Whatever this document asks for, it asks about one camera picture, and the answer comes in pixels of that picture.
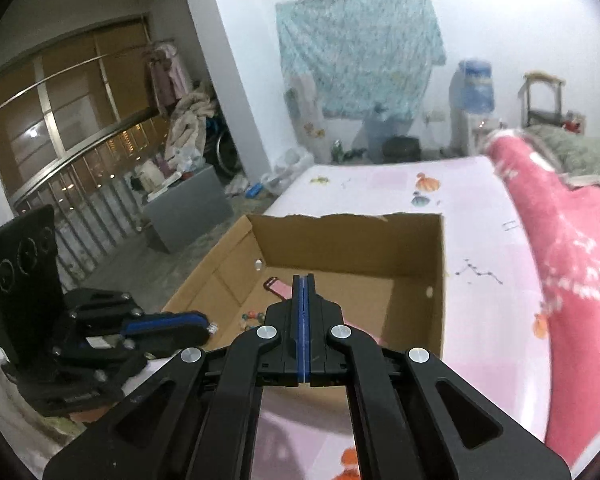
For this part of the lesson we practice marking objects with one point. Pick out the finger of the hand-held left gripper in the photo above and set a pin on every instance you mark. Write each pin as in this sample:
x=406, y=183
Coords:
x=170, y=337
x=165, y=321

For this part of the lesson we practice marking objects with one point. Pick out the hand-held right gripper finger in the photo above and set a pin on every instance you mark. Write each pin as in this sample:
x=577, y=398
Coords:
x=300, y=340
x=310, y=340

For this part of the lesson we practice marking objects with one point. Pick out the small white bead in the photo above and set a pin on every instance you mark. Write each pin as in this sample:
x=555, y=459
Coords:
x=213, y=329

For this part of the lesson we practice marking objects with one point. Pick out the brown cardboard box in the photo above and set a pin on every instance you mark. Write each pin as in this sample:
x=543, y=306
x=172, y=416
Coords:
x=360, y=260

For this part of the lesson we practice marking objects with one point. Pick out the grey storage box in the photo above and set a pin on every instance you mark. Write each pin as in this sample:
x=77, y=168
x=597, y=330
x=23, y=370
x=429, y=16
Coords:
x=190, y=205

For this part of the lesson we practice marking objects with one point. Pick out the metal stair railing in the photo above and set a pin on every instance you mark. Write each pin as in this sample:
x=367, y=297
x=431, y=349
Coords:
x=95, y=180

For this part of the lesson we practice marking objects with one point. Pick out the white bedding cloth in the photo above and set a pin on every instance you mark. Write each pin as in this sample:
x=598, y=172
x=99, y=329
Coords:
x=10, y=410

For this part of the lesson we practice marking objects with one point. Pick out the white item on cabinet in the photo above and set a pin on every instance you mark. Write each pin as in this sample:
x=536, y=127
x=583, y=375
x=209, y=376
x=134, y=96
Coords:
x=150, y=175

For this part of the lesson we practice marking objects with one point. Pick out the small blue floor item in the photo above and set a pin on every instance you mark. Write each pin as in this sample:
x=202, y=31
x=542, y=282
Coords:
x=254, y=190

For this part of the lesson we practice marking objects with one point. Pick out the white plastic bags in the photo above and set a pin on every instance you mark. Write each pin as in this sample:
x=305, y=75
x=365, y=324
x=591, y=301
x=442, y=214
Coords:
x=286, y=167

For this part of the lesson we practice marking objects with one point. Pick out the wheelchair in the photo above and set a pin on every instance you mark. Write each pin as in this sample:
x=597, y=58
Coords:
x=226, y=147

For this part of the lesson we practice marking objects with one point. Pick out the green bottle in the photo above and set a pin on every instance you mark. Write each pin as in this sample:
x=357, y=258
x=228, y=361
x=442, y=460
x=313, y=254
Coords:
x=336, y=149

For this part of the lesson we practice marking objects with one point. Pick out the pile of clothes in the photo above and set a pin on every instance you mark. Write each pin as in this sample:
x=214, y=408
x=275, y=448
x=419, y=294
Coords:
x=187, y=125

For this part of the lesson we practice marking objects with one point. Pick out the black bag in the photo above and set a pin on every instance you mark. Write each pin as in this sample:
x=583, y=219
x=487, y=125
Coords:
x=401, y=149

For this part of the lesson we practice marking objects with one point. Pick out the large blue water bottle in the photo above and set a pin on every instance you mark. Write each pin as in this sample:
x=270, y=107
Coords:
x=381, y=130

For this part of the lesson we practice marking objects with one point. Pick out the white printed panel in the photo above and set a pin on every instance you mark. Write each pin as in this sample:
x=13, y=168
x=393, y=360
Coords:
x=304, y=110

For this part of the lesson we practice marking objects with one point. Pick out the hanging pink clothes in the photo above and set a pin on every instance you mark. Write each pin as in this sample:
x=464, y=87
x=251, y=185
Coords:
x=165, y=75

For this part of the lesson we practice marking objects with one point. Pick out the pink printed blanket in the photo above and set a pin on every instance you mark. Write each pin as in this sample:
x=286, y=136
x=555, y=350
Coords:
x=570, y=310

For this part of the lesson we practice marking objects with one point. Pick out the water dispenser with blue bottle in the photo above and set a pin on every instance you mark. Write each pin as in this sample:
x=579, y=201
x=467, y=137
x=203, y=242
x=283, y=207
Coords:
x=472, y=95

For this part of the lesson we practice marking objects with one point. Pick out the grey blanket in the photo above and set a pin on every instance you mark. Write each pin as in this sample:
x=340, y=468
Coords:
x=580, y=152

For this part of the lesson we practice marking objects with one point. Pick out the wooden chair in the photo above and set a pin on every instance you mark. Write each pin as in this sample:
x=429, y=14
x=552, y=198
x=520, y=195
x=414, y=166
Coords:
x=542, y=105

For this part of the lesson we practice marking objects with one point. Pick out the turquoise wall cloth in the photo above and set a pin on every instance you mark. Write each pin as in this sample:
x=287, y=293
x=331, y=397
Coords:
x=360, y=45

